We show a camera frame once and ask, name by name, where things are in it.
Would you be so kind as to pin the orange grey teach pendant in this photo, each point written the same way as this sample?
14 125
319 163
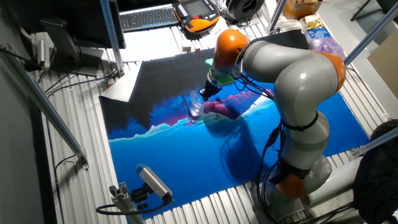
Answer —
197 15

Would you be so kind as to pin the thin aluminium frame bar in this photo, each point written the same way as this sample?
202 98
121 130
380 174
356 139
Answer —
276 15

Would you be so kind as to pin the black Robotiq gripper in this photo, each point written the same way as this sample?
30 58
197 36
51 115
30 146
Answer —
212 90

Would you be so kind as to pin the black chair leg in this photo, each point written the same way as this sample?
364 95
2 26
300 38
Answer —
362 11

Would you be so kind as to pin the white plastic bag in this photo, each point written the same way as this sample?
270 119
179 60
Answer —
290 25

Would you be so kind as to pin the long aluminium frame bar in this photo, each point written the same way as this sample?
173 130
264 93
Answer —
46 107

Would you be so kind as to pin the small wooden piece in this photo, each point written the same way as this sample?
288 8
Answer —
312 21

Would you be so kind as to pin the black computer monitor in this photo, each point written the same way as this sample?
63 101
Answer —
77 18

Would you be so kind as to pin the brown cardboard box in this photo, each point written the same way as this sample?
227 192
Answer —
303 8

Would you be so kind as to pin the aluminium camera mount post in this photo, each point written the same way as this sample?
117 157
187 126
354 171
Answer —
124 202

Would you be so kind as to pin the slanted aluminium frame bar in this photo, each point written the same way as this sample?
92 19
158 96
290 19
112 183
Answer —
373 32

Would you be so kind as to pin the silver exterior camera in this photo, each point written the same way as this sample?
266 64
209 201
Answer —
154 182

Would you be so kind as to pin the beige cardboard board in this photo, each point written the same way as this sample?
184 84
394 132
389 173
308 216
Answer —
385 65

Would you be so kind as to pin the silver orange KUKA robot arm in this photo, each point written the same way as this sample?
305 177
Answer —
301 81

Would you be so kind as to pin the black monitor stand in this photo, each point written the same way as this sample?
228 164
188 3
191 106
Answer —
62 43

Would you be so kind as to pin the black computer keyboard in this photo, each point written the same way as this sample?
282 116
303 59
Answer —
147 18

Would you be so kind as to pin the purple plastic bag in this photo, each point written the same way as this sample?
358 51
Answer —
326 46

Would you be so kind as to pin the green wrist adapter flange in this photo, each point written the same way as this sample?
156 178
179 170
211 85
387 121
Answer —
225 79

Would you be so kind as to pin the white rolled cylinder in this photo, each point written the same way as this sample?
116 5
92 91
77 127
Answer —
339 183

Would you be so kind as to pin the upright aluminium frame post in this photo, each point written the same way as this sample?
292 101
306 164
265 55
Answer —
111 34

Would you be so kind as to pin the clear glass cup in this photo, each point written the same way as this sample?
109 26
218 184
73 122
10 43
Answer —
196 105

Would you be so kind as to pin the black fabric bag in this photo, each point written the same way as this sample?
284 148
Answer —
377 180

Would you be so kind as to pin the small white block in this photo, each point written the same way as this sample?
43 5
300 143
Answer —
186 46

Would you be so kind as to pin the short aluminium frame bar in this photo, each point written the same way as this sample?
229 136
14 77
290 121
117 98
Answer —
377 141

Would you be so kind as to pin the black round spool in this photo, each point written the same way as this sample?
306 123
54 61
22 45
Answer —
244 8

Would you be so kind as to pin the silver cylindrical device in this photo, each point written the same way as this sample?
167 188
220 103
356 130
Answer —
43 54

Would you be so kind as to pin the blue printed package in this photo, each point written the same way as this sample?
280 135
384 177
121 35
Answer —
318 32

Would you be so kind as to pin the blue landscape print mat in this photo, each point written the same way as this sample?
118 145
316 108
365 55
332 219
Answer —
174 155

